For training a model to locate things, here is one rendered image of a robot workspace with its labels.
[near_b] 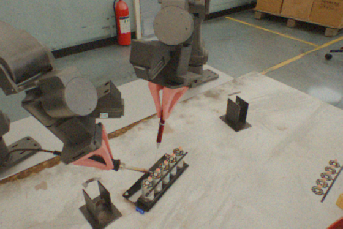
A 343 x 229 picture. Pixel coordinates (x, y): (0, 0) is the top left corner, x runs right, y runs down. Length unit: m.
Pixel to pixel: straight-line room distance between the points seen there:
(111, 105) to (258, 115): 0.55
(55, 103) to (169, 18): 0.21
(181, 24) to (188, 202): 0.39
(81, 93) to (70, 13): 2.80
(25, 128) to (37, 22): 2.28
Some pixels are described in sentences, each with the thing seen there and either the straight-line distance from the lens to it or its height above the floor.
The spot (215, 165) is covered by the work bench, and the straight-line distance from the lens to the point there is 0.73.
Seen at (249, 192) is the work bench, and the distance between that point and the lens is 0.69.
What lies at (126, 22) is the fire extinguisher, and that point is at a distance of 3.30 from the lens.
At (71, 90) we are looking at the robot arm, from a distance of 0.43.
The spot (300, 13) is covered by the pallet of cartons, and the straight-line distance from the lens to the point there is 4.22.
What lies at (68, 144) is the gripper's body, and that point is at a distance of 0.53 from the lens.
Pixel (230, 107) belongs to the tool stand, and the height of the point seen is 0.80.
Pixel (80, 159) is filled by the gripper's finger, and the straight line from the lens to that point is 0.54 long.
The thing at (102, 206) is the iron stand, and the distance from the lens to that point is 0.66.
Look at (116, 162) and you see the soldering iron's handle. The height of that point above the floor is 0.86.
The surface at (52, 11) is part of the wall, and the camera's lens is 3.16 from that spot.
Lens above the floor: 1.27
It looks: 33 degrees down
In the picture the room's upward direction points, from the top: straight up
